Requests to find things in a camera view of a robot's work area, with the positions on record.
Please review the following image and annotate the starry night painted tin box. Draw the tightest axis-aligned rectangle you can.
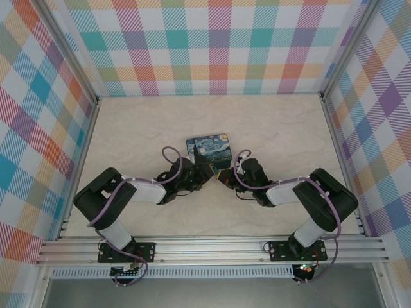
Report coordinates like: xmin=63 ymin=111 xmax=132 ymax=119
xmin=186 ymin=132 xmax=234 ymax=171

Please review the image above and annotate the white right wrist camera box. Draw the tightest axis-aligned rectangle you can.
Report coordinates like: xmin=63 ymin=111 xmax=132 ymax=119
xmin=235 ymin=153 xmax=250 ymax=173

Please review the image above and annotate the aluminium mounting rail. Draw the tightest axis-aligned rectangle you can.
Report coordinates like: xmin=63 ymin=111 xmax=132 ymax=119
xmin=35 ymin=235 xmax=390 ymax=266

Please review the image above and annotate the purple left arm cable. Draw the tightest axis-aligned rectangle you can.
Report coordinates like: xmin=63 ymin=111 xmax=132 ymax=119
xmin=87 ymin=146 xmax=193 ymax=287

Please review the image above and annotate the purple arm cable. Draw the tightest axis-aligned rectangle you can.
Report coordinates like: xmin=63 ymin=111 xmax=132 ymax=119
xmin=232 ymin=148 xmax=342 ymax=285
xmin=87 ymin=146 xmax=193 ymax=287

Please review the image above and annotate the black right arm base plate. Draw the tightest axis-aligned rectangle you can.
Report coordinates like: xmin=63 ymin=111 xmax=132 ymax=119
xmin=267 ymin=239 xmax=329 ymax=262

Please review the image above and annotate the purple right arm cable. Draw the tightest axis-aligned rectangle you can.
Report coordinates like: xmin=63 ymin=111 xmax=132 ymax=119
xmin=232 ymin=148 xmax=342 ymax=285

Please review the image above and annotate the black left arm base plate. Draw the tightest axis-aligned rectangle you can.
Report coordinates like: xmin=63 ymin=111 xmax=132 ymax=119
xmin=97 ymin=242 xmax=157 ymax=264

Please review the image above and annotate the aluminium side rail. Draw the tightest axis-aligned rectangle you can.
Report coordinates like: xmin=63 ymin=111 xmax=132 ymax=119
xmin=56 ymin=96 xmax=102 ymax=241
xmin=319 ymin=94 xmax=369 ymax=237

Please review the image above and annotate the white slotted cable duct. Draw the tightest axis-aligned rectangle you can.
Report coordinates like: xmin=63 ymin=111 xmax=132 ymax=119
xmin=50 ymin=265 xmax=295 ymax=280

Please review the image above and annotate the aluminium frame post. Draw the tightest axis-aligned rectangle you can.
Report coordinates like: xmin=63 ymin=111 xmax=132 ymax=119
xmin=319 ymin=0 xmax=380 ymax=101
xmin=37 ymin=0 xmax=102 ymax=106

